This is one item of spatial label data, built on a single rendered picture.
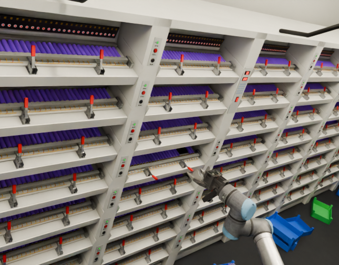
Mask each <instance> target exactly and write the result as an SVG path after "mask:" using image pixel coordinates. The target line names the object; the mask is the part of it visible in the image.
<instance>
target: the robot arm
mask: <svg viewBox="0 0 339 265"><path fill-rule="evenodd" d="M200 172H201V174H203V177H204V179H203V177H202V176H201V175H199V171H198V170H197V169H195V170H194V172H193V173H192V174H191V173H189V172H187V174H188V176H189V177H190V178H191V179H192V180H193V181H194V182H195V183H196V184H198V185H199V186H202V187H204V188H206V189H209V190H213V191H212V192H210V193H209V194H207V195H205V196H204V197H203V198H202V200H203V202H209V201H211V199H213V198H214V197H216V196H219V199H220V200H221V201H222V202H223V203H224V204H226V205H227V206H228V207H229V208H230V210H229V213H228V215H227V217H226V220H225V222H224V224H223V227H222V232H223V234H224V235H225V236H226V237H227V238H229V239H231V240H238V239H239V238H240V236H246V237H252V238H253V241H254V243H255V245H256V247H257V250H258V252H259V255H260V258H261V260H262V263H263V265H284V263H283V261H282V259H281V256H280V254H279V251H278V249H277V247H276V245H275V242H274V240H273V238H272V235H273V225H272V223H271V221H270V220H268V219H264V218H252V217H253V215H254V214H255V211H256V204H255V203H254V202H253V201H252V200H251V199H250V198H248V197H247V196H245V195H244V194H243V193H241V192H240V191H238V190H237V189H236V188H235V187H233V186H232V185H231V184H229V181H228V180H227V179H225V178H224V177H223V176H222V175H223V174H222V173H220V172H219V171H217V170H216V169H215V170H214V169H213V170H210V167H209V166H208V167H207V169H206V170H205V171H204V170H203V169H200ZM202 180H203V181H202Z"/></svg>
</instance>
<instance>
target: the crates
mask: <svg viewBox="0 0 339 265"><path fill-rule="evenodd" d="M336 195H337V196H339V190H338V191H337V193H336ZM332 207H333V205H330V206H329V205H326V204H324V203H322V202H320V201H318V200H316V197H315V198H314V199H313V201H312V206H311V215H310V216H311V217H313V218H315V219H318V220H320V221H322V222H324V223H326V224H328V225H329V224H330V223H331V221H332V219H333V218H332ZM266 219H268V220H270V221H271V223H272V225H273V235H272V238H273V240H274V242H275V243H276V244H277V245H278V246H280V247H281V248H282V249H283V250H285V251H286V252H288V251H290V250H292V251H293V250H294V248H295V247H296V245H297V243H298V241H299V240H300V238H301V237H303V236H307V235H310V234H311V233H312V231H313V230H314V228H313V227H312V228H310V227H309V226H308V225H307V224H306V223H305V222H304V221H303V220H302V219H301V218H300V215H298V216H297V217H292V218H286V219H283V218H282V217H280V216H279V215H278V212H277V211H276V212H275V214H273V215H271V216H269V217H266Z"/></svg>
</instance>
